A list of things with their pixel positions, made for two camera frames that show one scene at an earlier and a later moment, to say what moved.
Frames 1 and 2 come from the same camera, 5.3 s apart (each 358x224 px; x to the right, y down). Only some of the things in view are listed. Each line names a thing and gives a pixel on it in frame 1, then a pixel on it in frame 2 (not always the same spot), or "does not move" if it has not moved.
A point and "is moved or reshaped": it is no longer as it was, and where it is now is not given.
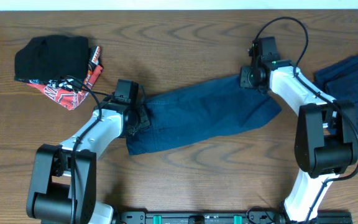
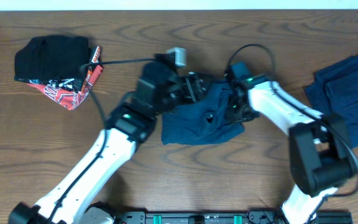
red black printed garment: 70,91 does not move
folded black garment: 53,57 does not move
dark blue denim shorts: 199,112 is moved or reshaped
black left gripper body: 140,120 → 183,95
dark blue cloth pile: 353,78 does not move
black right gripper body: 248,78 → 236,112
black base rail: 222,217 does not move
